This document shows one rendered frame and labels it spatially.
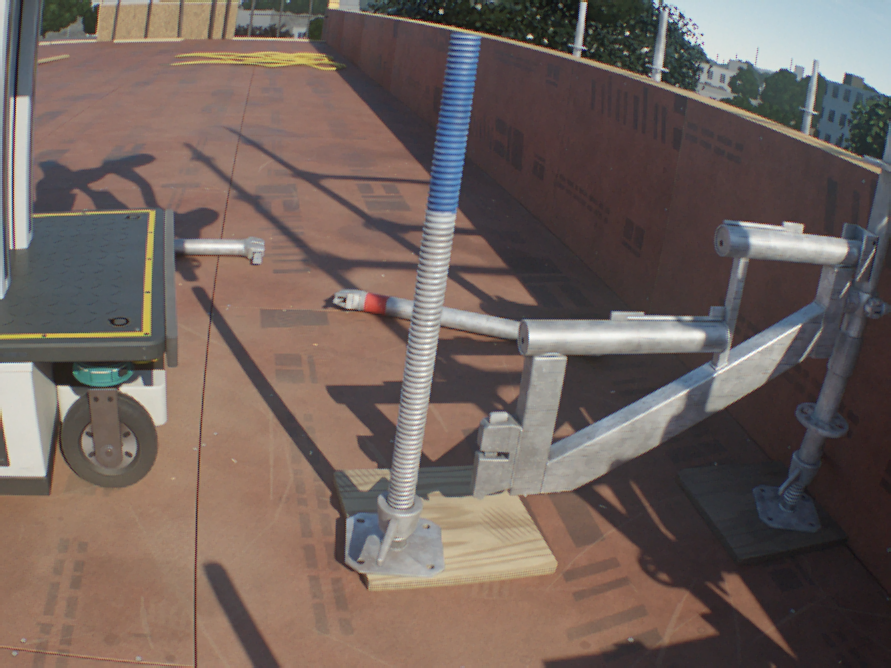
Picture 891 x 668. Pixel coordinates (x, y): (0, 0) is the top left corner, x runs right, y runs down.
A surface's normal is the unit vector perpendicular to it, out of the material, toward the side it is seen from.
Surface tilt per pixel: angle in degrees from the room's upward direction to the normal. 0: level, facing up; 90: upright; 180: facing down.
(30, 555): 0
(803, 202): 90
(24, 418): 90
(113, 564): 0
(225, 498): 0
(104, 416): 90
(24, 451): 90
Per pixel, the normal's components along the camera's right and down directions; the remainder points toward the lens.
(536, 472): 0.19, 0.42
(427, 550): 0.13, -0.91
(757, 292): -0.97, -0.04
